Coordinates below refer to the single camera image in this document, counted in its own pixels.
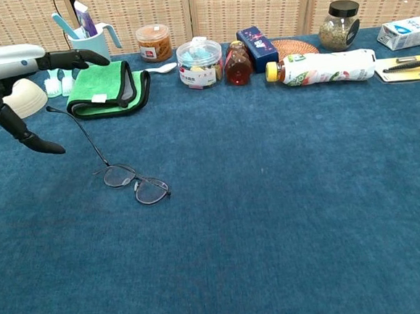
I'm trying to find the thin black cable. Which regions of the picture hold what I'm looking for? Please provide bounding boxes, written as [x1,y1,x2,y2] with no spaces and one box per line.
[52,0,73,52]

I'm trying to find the green microfiber cloth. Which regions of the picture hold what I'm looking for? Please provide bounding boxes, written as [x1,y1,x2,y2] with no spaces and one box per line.
[62,58,155,123]

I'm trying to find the clear tub binder clips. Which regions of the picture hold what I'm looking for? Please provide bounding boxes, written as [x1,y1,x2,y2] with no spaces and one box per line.
[175,38,226,92]

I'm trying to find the honey squeeze bottle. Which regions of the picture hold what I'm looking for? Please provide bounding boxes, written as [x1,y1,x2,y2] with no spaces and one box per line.
[221,39,255,88]

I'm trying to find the white blue milk carton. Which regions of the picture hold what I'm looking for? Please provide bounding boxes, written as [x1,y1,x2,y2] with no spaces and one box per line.
[374,15,420,53]

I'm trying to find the bamboo folding screen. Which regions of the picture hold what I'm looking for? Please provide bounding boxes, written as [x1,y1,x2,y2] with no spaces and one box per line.
[0,0,420,68]

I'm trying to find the teal handled scrub brush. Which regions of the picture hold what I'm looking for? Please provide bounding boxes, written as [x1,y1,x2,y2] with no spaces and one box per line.
[44,68,63,99]
[59,68,78,97]

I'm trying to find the clear jar orange snacks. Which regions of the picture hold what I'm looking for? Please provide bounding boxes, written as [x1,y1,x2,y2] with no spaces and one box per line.
[134,22,173,65]

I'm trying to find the light blue handled cup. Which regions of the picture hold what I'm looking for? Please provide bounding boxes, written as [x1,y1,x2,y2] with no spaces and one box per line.
[67,21,125,67]

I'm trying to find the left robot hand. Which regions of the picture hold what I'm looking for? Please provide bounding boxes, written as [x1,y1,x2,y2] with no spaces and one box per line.
[0,36,118,160]

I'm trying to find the black wire eyeglasses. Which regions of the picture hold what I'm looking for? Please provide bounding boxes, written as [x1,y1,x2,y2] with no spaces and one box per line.
[45,96,173,214]

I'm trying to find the yellow-capped tea bottle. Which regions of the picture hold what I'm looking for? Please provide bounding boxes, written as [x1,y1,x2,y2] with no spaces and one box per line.
[264,47,378,89]

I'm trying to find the blue table mat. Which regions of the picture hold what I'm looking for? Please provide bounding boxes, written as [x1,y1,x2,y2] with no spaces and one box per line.
[0,23,420,314]

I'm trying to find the black stand pole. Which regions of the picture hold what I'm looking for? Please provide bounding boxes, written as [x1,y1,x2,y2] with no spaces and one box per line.
[65,0,81,29]

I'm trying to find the cream upturned bowl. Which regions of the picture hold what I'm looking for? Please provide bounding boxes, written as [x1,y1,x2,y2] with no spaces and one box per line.
[0,75,50,121]

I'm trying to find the glass jar black lid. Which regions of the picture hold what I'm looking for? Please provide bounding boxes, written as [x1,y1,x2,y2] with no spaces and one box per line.
[316,0,364,54]

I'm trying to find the white purple toothpaste tube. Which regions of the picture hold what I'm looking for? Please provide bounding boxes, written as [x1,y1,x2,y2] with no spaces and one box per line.
[73,0,99,39]

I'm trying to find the teal toothbrush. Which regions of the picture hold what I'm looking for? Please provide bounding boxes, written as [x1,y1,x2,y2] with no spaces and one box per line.
[51,10,81,42]

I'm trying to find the dark blue carton box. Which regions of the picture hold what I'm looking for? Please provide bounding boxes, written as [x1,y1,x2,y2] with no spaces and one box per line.
[235,24,281,75]

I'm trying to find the white plastic spoon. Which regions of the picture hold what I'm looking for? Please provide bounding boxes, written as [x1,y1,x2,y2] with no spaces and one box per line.
[143,62,178,76]

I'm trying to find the razor in yellow blister pack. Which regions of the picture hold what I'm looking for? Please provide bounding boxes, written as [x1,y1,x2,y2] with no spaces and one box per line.
[373,54,420,86]

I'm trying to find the round woven coaster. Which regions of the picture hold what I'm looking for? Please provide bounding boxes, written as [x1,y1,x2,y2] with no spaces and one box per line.
[269,36,321,59]

